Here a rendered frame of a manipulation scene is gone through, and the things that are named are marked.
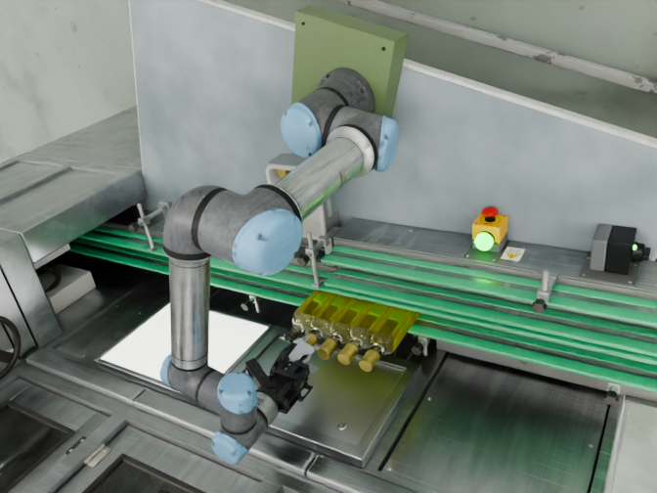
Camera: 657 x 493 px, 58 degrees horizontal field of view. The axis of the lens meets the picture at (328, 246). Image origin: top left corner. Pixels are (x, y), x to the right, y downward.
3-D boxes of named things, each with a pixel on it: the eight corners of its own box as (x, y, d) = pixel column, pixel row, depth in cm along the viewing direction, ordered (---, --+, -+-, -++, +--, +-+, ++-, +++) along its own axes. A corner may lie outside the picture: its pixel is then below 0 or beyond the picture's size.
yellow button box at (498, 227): (481, 235, 154) (471, 248, 149) (481, 209, 150) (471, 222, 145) (507, 239, 151) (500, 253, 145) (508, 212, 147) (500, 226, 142)
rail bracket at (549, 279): (543, 279, 137) (528, 311, 127) (545, 251, 133) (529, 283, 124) (561, 282, 135) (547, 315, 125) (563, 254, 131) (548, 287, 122)
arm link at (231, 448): (238, 448, 118) (239, 473, 123) (269, 410, 126) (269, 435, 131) (206, 430, 121) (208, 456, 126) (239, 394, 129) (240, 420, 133)
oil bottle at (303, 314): (330, 291, 174) (290, 334, 158) (328, 275, 171) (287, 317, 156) (347, 294, 171) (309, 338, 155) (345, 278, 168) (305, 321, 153)
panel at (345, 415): (173, 304, 201) (95, 367, 176) (171, 296, 199) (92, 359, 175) (422, 372, 157) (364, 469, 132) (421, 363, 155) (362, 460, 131)
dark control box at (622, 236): (595, 251, 140) (589, 269, 134) (598, 221, 137) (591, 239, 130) (634, 256, 136) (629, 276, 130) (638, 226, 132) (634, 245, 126)
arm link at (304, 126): (305, 82, 138) (272, 104, 129) (356, 96, 133) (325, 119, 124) (305, 129, 146) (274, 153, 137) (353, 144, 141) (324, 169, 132)
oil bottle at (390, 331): (404, 306, 162) (369, 354, 147) (402, 290, 159) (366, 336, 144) (422, 310, 159) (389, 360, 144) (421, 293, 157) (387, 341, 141)
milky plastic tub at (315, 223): (292, 220, 185) (277, 233, 179) (281, 153, 174) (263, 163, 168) (340, 228, 177) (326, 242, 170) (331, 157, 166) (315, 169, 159)
